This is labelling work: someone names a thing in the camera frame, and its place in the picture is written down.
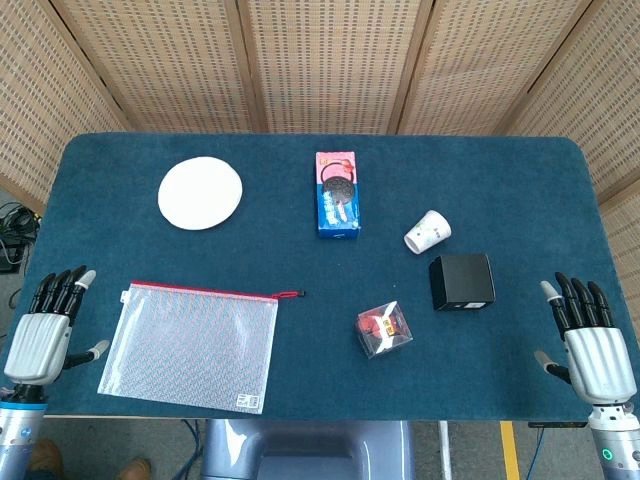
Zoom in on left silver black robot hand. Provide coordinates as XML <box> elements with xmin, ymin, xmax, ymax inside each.
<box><xmin>3</xmin><ymin>264</ymin><xmax>111</xmax><ymax>387</ymax></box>

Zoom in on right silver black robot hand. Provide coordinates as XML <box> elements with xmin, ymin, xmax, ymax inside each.
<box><xmin>533</xmin><ymin>271</ymin><xmax>630</xmax><ymax>405</ymax></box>

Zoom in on white mesh zipper pouch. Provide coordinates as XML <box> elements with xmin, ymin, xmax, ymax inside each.
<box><xmin>97</xmin><ymin>279</ymin><xmax>307</xmax><ymax>416</ymax></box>

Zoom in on black bar under table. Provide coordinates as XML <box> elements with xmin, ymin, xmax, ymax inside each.
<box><xmin>527</xmin><ymin>420</ymin><xmax>589</xmax><ymax>430</ymax></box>

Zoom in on brown shoe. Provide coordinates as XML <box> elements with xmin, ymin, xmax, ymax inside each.
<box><xmin>117</xmin><ymin>457</ymin><xmax>152</xmax><ymax>480</ymax></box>
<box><xmin>27</xmin><ymin>438</ymin><xmax>65</xmax><ymax>480</ymax></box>

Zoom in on black cardboard box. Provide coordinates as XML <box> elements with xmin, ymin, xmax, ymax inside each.
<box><xmin>428</xmin><ymin>252</ymin><xmax>497</xmax><ymax>312</ymax></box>

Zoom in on white table leg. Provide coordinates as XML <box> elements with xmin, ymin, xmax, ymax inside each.
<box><xmin>438</xmin><ymin>420</ymin><xmax>453</xmax><ymax>480</ymax></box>

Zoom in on white printed paper cup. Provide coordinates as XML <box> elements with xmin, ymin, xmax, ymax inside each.
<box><xmin>403</xmin><ymin>209</ymin><xmax>452</xmax><ymax>255</ymax></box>

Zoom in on clear plastic box red contents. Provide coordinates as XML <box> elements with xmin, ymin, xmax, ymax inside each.
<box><xmin>354</xmin><ymin>300</ymin><xmax>414</xmax><ymax>360</ymax></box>

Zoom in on white round plate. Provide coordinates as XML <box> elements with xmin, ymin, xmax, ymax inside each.
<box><xmin>157</xmin><ymin>156</ymin><xmax>244</xmax><ymax>232</ymax></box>

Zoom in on blue felt table cover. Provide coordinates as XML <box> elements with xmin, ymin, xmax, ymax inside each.
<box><xmin>0</xmin><ymin>132</ymin><xmax>640</xmax><ymax>422</ymax></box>

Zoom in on blue-grey robot torso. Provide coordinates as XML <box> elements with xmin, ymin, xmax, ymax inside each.
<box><xmin>199</xmin><ymin>418</ymin><xmax>416</xmax><ymax>480</ymax></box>

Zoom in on pink blue cookie box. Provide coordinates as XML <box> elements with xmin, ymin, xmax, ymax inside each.
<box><xmin>314</xmin><ymin>150</ymin><xmax>363</xmax><ymax>240</ymax></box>

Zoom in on woven wood folding screen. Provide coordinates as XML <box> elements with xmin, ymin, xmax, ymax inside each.
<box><xmin>0</xmin><ymin>0</ymin><xmax>640</xmax><ymax>321</ymax></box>

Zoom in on black cable bundle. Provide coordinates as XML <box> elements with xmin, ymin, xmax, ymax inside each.
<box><xmin>0</xmin><ymin>202</ymin><xmax>41</xmax><ymax>275</ymax></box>

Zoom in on blue floor cable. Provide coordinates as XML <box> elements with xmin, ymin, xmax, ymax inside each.
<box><xmin>180</xmin><ymin>419</ymin><xmax>207</xmax><ymax>480</ymax></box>

